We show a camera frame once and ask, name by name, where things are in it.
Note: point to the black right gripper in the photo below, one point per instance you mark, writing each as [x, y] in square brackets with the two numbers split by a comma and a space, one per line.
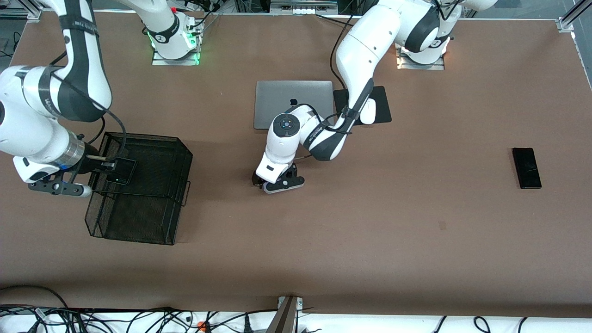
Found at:
[91, 151]

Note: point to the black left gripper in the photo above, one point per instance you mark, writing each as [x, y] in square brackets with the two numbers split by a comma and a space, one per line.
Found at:
[290, 173]

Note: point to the black flip phone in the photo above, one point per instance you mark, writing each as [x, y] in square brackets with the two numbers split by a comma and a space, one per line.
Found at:
[124, 172]

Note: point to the black slab smartphone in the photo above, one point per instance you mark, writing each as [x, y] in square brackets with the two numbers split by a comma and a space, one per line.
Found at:
[528, 171]

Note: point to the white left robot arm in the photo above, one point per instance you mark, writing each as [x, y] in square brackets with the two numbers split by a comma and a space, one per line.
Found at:
[360, 51]

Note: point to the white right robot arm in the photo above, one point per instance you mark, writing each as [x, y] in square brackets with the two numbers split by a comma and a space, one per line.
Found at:
[32, 125]

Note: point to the silver closed laptop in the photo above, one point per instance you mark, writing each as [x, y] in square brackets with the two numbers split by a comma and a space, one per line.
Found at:
[277, 97]

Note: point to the white computer mouse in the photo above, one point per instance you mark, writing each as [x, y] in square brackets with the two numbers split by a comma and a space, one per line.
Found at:
[370, 115]

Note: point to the black mouse pad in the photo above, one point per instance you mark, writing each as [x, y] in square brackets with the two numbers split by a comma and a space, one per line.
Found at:
[381, 106]

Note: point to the grey power strip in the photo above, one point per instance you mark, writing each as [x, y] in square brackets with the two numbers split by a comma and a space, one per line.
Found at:
[303, 9]

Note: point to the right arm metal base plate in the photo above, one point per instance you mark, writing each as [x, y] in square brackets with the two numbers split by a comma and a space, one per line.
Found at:
[175, 61]

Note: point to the metal camera post bracket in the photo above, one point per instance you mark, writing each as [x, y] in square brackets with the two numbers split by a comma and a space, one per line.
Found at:
[286, 317]

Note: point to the aluminium frame profile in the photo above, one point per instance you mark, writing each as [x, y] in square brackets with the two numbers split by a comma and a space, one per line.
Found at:
[18, 11]

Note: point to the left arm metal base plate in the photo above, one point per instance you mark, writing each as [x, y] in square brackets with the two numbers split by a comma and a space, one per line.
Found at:
[421, 66]

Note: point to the aluminium frame corner bracket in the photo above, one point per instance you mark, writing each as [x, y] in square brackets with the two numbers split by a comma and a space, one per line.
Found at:
[565, 24]

